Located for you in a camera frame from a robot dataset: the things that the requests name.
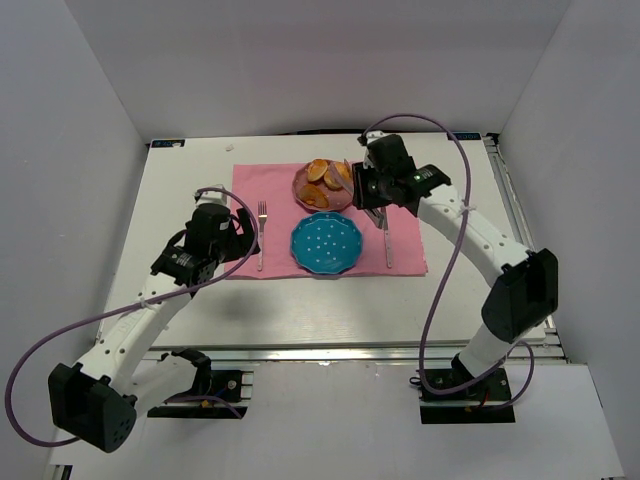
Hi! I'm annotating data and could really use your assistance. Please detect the metal tongs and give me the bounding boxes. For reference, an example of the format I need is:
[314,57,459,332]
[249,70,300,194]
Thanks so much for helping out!
[323,160,388,231]

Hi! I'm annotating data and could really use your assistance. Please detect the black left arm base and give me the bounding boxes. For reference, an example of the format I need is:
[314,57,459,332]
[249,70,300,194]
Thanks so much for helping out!
[147,348,253,420]

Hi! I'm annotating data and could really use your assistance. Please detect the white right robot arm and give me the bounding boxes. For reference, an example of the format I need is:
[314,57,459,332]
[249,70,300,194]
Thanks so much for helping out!
[352,131,558,386]

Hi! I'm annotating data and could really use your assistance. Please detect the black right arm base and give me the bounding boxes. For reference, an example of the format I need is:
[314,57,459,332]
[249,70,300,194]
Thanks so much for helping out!
[409,368,516,425]

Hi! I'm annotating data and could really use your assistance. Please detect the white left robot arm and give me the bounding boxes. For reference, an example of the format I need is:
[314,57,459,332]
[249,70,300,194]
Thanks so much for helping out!
[48,202,256,453]

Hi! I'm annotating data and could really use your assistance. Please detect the pink cloth placemat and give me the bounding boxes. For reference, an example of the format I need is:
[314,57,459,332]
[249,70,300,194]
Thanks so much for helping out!
[232,163,428,279]

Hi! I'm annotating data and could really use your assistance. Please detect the blue polka dot plate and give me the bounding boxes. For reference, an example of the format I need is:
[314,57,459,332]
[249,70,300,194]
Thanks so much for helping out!
[290,212,363,276]

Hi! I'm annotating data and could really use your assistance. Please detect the pink scalloped plate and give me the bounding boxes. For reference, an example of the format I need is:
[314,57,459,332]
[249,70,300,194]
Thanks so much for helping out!
[292,162,352,212]

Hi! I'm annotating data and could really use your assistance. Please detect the blue label right corner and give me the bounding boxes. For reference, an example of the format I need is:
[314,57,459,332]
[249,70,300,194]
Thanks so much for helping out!
[449,132,482,141]

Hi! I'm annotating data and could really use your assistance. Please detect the blue label corner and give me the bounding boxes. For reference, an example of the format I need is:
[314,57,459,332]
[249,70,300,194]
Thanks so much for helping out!
[449,132,482,141]
[150,139,185,148]

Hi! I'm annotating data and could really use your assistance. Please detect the blue label left corner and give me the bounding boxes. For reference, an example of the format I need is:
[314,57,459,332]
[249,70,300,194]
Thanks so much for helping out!
[150,139,185,148]

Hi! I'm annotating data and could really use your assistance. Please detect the fork with pink handle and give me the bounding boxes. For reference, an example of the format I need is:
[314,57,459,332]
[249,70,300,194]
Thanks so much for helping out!
[257,200,268,272]

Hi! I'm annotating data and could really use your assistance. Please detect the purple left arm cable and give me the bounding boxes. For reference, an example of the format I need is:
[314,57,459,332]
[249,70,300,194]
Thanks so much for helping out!
[4,186,261,446]

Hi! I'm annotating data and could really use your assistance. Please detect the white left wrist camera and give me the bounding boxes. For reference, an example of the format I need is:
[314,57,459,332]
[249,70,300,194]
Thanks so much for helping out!
[194,185,228,207]

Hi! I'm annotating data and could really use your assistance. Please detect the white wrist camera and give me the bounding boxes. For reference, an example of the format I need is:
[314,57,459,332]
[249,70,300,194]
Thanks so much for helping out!
[194,185,228,207]
[357,130,386,147]

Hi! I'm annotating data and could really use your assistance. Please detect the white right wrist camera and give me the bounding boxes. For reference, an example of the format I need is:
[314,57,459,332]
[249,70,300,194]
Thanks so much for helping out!
[357,130,386,147]

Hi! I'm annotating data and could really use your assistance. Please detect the knife with pink handle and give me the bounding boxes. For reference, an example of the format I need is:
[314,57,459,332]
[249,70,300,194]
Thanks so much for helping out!
[382,219,393,269]

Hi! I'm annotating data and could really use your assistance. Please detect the aluminium rail right side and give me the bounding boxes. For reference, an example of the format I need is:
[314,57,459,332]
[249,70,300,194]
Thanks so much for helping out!
[483,133,567,361]

